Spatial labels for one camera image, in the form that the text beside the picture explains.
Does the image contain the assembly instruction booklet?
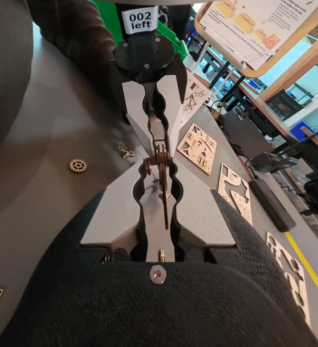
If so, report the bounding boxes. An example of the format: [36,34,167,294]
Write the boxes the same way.
[179,81,213,131]

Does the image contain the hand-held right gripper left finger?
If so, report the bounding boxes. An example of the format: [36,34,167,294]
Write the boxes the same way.
[80,159,149,248]

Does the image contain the blue plastic bin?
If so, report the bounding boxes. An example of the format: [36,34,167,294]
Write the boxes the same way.
[290,122,318,142]

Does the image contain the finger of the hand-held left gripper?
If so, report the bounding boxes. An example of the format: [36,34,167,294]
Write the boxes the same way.
[122,81,156,153]
[156,74,184,152]

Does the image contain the wooden clipboard stand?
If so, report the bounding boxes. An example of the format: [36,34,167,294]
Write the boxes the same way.
[195,0,318,78]

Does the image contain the wooden support post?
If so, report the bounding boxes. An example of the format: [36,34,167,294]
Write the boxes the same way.
[259,34,318,103]

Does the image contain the grey power adapter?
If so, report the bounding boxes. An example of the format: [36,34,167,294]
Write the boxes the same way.
[252,152,299,173]

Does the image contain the wooden model frame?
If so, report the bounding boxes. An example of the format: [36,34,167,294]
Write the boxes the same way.
[145,140,176,231]

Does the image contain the wooden gear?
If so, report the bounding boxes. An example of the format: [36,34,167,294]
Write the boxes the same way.
[68,158,89,174]

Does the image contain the black flat box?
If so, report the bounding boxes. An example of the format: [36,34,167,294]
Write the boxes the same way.
[220,108,274,155]

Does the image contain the emptied wooden parts sheet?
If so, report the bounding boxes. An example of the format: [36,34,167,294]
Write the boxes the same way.
[266,232,312,329]

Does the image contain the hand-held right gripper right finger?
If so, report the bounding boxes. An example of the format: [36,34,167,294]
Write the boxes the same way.
[170,160,236,255]

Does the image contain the wooden link piece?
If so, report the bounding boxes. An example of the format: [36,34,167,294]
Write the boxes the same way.
[118,145,135,159]

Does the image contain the wooden parts sheet slotted strips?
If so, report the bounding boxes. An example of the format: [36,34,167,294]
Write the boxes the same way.
[177,123,217,175]

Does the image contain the wooden parts sheet curved cutout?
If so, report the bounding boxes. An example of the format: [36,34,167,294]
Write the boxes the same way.
[218,163,253,226]

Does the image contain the wooden gear axle assembly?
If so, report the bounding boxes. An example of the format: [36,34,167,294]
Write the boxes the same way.
[145,152,174,174]

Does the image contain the black coiled cable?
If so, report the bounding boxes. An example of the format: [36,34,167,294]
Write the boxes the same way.
[278,177,318,219]

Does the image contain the person's left forearm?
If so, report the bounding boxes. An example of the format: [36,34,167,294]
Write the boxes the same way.
[29,0,117,82]

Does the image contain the large green plastic bin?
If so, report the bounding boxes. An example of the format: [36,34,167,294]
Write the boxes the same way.
[91,0,189,62]

